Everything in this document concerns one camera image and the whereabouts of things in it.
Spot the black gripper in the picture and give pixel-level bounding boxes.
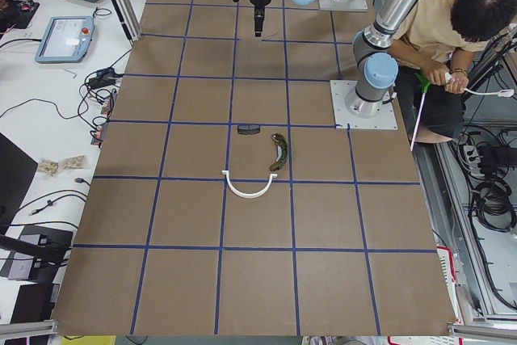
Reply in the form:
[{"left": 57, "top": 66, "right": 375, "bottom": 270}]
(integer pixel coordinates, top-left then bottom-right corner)
[{"left": 250, "top": 0, "right": 271, "bottom": 37}]

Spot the green brake shoe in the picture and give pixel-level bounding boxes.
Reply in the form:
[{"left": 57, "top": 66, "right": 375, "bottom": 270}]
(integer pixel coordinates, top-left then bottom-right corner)
[{"left": 269, "top": 133, "right": 289, "bottom": 172}]

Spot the bag of small parts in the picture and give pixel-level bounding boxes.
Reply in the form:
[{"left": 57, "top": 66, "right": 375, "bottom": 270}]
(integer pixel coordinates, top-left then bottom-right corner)
[
  {"left": 59, "top": 155, "right": 87, "bottom": 170},
  {"left": 36, "top": 158, "right": 60, "bottom": 177}
]

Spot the near teach pendant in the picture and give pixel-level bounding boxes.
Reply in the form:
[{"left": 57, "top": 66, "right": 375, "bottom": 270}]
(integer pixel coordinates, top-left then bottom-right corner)
[{"left": 35, "top": 16, "right": 95, "bottom": 63}]

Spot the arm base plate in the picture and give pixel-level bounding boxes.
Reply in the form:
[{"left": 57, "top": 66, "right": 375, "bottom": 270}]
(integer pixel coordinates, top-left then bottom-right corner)
[
  {"left": 318, "top": 0, "right": 368, "bottom": 12},
  {"left": 330, "top": 80, "right": 398, "bottom": 131}
]

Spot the person in beige shirt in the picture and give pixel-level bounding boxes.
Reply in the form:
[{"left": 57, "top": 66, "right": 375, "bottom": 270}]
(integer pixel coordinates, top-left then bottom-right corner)
[{"left": 389, "top": 0, "right": 516, "bottom": 144}]

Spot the white curved plastic bracket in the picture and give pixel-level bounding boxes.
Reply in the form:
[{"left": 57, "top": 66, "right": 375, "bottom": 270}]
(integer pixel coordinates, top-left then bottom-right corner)
[{"left": 221, "top": 170, "right": 278, "bottom": 200}]

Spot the dark grey brake pad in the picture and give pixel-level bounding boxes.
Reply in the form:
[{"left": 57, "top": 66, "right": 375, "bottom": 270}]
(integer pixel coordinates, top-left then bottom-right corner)
[{"left": 237, "top": 124, "right": 261, "bottom": 136}]

